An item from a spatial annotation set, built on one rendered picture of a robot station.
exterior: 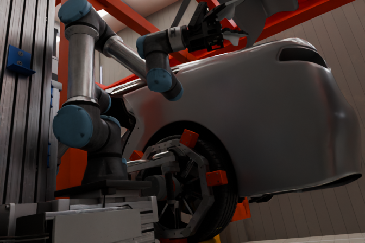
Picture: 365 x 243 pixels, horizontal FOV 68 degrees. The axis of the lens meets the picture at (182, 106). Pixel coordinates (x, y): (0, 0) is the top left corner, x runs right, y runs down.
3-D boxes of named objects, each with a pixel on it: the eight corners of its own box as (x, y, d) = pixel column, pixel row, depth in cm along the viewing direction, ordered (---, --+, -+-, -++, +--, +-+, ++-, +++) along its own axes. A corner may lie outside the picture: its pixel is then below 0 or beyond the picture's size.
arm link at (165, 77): (178, 94, 88) (175, 64, 92) (168, 80, 78) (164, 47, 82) (156, 98, 90) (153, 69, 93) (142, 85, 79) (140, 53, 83)
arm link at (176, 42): (174, 39, 92) (166, 22, 85) (187, 36, 91) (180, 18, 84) (175, 56, 88) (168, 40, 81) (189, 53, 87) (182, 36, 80)
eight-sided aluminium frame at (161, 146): (220, 232, 142) (204, 133, 161) (214, 235, 136) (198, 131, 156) (141, 240, 167) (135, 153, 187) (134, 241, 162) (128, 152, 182)
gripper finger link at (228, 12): (249, 10, 74) (224, 31, 80) (244, -5, 77) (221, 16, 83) (241, 5, 72) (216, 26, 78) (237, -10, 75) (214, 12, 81)
